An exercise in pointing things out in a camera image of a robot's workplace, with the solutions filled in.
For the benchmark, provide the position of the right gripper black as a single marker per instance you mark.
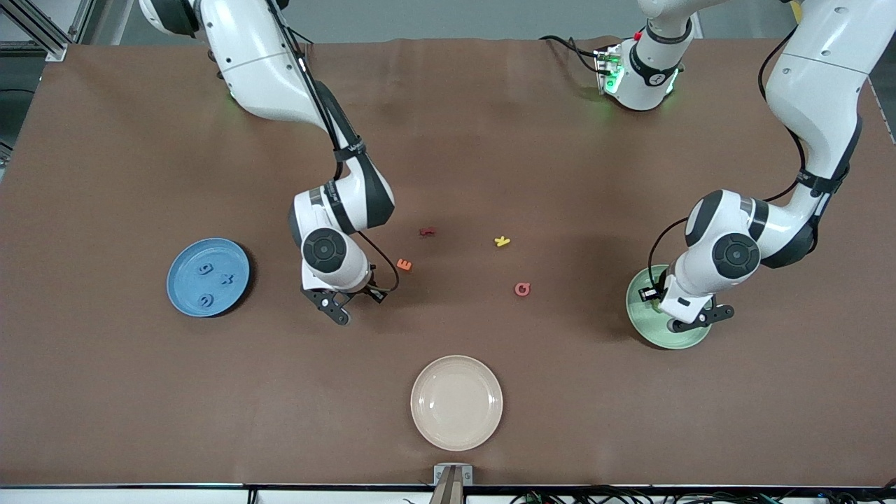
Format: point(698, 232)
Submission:
point(367, 292)

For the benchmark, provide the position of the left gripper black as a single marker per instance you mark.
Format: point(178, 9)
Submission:
point(661, 292)

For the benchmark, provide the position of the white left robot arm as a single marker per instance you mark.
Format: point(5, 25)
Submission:
point(819, 91)

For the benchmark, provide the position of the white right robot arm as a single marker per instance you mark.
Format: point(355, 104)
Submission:
point(245, 56)

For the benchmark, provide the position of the green plate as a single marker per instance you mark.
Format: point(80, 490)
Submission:
point(647, 323)

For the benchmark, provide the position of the blue plate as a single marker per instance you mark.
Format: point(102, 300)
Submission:
point(196, 280)

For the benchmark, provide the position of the beige plate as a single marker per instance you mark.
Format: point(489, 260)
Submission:
point(455, 402)

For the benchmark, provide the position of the salmon letter Q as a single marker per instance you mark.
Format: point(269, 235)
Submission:
point(516, 289)

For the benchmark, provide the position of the brown table mat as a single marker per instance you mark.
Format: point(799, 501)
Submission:
point(140, 420)

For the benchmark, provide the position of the white table edge strip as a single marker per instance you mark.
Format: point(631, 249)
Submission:
point(140, 497)

